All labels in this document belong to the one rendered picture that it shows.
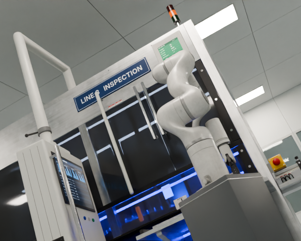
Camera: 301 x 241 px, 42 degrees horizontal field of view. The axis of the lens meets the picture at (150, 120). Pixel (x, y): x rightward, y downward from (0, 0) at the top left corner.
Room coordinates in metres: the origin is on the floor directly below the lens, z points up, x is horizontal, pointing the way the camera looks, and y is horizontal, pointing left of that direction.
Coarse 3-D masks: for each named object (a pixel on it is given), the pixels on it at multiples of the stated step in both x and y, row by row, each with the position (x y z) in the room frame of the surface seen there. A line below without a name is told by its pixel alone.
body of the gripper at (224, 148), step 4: (224, 144) 2.03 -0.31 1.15; (228, 144) 2.07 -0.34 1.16; (220, 148) 2.03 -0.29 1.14; (224, 148) 2.02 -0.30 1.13; (228, 148) 2.03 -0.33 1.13; (220, 152) 2.03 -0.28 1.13; (224, 152) 2.02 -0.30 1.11; (228, 152) 2.02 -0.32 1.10; (224, 156) 2.03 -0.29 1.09; (232, 156) 2.03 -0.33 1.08; (224, 160) 2.03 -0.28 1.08; (228, 164) 2.10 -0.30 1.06
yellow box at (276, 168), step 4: (276, 156) 2.18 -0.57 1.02; (280, 156) 2.18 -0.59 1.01; (268, 160) 2.20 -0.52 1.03; (272, 160) 2.19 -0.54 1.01; (280, 160) 2.18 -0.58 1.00; (272, 164) 2.19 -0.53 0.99; (280, 164) 2.18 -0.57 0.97; (284, 164) 2.18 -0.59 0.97; (272, 168) 2.20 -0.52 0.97; (276, 168) 2.19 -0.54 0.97; (280, 168) 2.21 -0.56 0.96
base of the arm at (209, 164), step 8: (200, 144) 1.49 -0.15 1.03; (208, 144) 1.50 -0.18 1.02; (192, 152) 1.51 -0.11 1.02; (200, 152) 1.49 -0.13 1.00; (208, 152) 1.49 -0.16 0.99; (216, 152) 1.51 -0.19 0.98; (192, 160) 1.53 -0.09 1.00; (200, 160) 1.50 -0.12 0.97; (208, 160) 1.49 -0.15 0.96; (216, 160) 1.50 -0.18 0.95; (200, 168) 1.51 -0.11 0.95; (208, 168) 1.49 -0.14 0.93; (216, 168) 1.49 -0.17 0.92; (224, 168) 1.51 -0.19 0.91; (200, 176) 1.52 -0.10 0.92; (208, 176) 1.49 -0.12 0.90; (216, 176) 1.49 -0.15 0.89; (208, 184) 1.47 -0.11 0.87
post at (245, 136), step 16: (192, 32) 2.21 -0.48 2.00; (208, 64) 2.21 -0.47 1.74; (224, 96) 2.22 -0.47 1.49; (240, 128) 2.22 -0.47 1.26; (256, 144) 2.26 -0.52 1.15; (256, 160) 2.22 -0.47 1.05; (272, 176) 2.21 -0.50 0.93; (272, 192) 2.22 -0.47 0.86; (288, 208) 2.21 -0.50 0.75; (288, 224) 2.22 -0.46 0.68
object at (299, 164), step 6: (300, 162) 2.26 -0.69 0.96; (288, 168) 2.31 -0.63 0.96; (294, 168) 2.37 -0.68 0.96; (300, 168) 2.26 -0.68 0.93; (276, 174) 2.33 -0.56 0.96; (282, 174) 2.38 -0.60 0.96; (294, 174) 2.28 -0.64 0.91; (300, 174) 2.28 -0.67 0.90; (276, 180) 2.31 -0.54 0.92; (294, 186) 2.29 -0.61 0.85; (300, 186) 2.30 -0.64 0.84; (282, 192) 2.31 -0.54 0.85; (288, 192) 2.34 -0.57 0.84
